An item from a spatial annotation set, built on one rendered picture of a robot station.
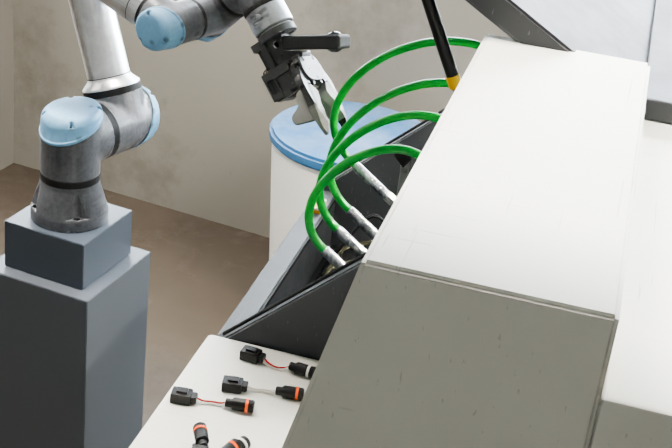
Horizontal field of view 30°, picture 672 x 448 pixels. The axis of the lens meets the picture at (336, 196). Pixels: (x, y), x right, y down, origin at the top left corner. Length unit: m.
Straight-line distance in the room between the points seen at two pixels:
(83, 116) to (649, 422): 1.53
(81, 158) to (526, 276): 1.45
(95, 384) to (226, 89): 1.90
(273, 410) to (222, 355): 0.16
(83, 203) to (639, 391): 1.53
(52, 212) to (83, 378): 0.34
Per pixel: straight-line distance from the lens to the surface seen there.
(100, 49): 2.50
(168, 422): 1.82
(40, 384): 2.61
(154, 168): 4.55
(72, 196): 2.45
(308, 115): 2.16
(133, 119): 2.50
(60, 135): 2.40
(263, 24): 2.20
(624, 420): 1.11
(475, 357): 1.10
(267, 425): 1.83
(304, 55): 2.20
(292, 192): 3.65
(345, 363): 1.13
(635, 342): 1.19
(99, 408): 2.64
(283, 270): 2.28
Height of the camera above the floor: 2.06
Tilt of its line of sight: 26 degrees down
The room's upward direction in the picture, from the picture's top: 7 degrees clockwise
